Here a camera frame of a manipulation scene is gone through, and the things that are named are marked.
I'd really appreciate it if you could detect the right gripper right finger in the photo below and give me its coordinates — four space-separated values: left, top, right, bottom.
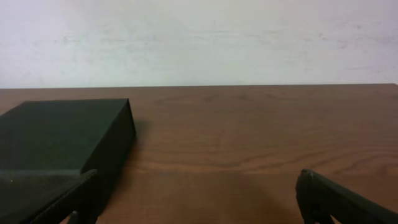
295 169 397 224

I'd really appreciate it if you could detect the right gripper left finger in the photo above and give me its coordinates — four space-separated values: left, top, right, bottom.
29 170 101 223

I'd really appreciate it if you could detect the dark green box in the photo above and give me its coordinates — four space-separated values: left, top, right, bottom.
1 99 136 223

